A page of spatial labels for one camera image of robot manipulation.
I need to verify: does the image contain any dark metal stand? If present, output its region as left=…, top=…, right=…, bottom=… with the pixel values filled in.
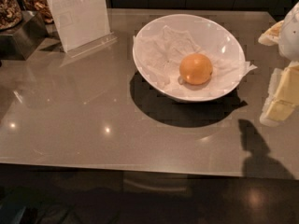
left=0, top=11, right=48, bottom=61

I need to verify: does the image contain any clear acrylic sign holder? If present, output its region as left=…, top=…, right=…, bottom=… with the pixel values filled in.
left=47, top=0, right=117, bottom=58

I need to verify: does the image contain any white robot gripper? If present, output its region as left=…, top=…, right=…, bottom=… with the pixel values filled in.
left=258, top=2, right=299, bottom=126

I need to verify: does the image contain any white paper napkin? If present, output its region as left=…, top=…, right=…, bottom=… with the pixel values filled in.
left=134, top=25, right=255, bottom=101

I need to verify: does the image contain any orange fruit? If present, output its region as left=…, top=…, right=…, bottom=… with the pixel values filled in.
left=179, top=53, right=213, bottom=85

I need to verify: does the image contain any tray of nuts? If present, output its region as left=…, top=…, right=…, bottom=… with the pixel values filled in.
left=23, top=0, right=53, bottom=24

